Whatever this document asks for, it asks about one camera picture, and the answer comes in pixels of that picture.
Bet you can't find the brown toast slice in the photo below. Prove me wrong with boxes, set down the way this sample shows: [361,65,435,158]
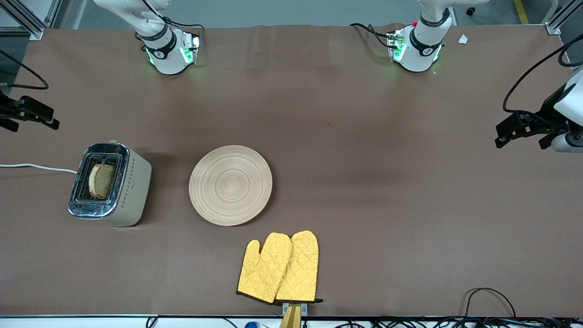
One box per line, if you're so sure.
[88,164,116,200]

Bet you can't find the round wooden plate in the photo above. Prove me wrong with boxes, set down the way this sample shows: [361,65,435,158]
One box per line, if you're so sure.
[189,145,273,227]

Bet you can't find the chrome and cream toaster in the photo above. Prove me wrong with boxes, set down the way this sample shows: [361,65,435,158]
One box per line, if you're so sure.
[68,140,153,227]

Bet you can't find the brown table cover cloth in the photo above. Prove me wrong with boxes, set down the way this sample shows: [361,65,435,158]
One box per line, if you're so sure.
[0,23,583,318]

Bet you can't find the yellow quilted oven mitt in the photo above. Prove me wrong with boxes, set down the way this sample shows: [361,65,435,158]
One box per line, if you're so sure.
[236,232,293,305]
[275,230,323,305]

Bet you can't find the black left arm wrist cable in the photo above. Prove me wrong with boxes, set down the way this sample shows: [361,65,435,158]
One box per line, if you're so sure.
[502,45,583,115]

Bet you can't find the black arm wrist cable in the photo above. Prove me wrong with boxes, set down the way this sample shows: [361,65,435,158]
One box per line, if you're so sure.
[502,45,583,115]
[0,49,50,90]

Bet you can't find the black right arm wrist cable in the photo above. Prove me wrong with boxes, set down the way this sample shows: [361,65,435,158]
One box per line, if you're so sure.
[0,49,50,90]

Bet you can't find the white toaster power cable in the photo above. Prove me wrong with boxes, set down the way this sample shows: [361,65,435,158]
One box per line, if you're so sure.
[0,163,78,175]

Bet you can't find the aluminium frame post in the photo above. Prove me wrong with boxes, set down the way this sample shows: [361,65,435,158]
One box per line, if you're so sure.
[0,0,62,40]
[545,0,583,36]

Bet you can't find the black looped cable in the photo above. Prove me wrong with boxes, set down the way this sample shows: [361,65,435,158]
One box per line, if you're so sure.
[463,287,518,320]

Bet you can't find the black left arm base cable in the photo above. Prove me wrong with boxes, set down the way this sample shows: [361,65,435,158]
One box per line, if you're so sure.
[349,22,394,49]

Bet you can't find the tangled black cable bundle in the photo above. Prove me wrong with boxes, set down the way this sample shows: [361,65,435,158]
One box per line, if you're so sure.
[319,315,583,328]

